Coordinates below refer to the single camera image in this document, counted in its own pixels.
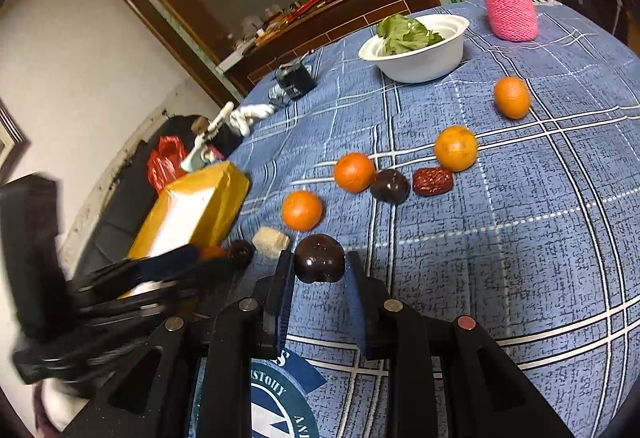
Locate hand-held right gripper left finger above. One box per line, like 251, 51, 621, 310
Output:
62, 249, 297, 438

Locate beige cake piece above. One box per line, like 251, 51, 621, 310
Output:
251, 227, 291, 260

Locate white bowl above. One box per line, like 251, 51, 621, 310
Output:
358, 14, 470, 84

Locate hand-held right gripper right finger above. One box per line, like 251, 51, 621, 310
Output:
346, 250, 576, 438

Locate green lettuce leaves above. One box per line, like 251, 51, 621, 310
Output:
376, 14, 445, 55

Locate pale teal glove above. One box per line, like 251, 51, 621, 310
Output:
181, 138, 221, 171

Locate blue plaid tablecloth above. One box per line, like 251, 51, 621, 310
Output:
185, 0, 640, 438

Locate dark corked bottle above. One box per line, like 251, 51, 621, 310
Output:
192, 117, 241, 164

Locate dark purple plum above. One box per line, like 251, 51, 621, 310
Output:
227, 239, 255, 267
294, 234, 346, 283
369, 169, 412, 205

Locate black leather sofa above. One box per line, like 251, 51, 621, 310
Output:
60, 114, 246, 279

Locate red plastic bag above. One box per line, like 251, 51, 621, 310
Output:
146, 135, 187, 196

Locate framed wall picture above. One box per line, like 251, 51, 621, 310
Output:
0, 100, 28, 184

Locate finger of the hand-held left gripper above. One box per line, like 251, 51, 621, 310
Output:
70, 260, 238, 335
67, 243, 203, 300

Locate wooden glass partition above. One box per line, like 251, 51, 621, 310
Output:
87, 0, 481, 106

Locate red date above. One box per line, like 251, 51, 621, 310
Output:
412, 166, 455, 197

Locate yellow cardboard tray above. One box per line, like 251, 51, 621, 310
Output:
122, 161, 251, 299

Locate white glove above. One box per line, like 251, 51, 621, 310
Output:
207, 101, 277, 137

